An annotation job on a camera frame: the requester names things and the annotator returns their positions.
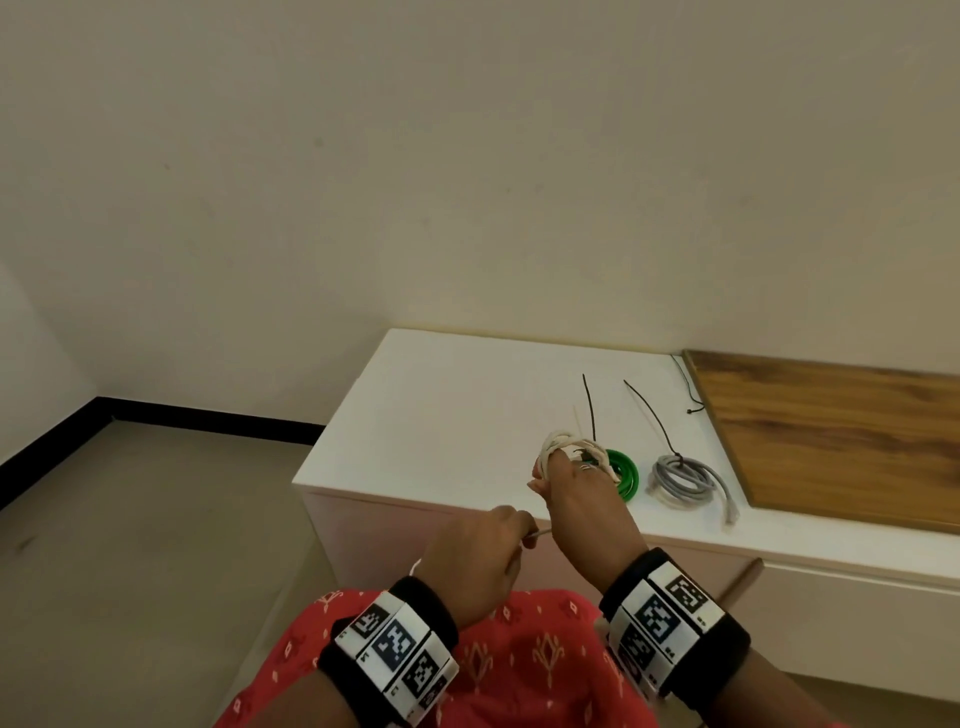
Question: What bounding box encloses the black wristband with marker tags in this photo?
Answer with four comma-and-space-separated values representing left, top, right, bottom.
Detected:
598, 547, 751, 710
317, 575, 460, 728

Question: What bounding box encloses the black baseboard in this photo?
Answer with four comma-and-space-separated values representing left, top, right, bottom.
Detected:
0, 397, 325, 511

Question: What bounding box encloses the beige cable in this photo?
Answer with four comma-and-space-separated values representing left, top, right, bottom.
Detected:
408, 429, 622, 579

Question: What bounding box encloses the grey network cable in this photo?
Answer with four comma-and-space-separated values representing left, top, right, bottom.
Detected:
647, 453, 740, 530

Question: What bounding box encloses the person's right forearm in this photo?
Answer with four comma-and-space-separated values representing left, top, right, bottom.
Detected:
704, 648, 838, 728

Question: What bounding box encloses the wooden board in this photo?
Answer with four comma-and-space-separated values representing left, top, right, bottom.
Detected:
682, 350, 960, 535

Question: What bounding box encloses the person's right hand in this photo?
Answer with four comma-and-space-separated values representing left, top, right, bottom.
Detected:
527, 448, 650, 594

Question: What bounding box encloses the person's left hand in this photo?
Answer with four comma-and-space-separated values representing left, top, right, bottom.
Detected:
412, 506, 538, 631

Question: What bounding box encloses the green network cable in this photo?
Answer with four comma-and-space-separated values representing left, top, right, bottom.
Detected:
599, 448, 640, 502

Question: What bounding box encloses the white low table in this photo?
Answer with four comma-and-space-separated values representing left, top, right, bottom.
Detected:
292, 328, 960, 691

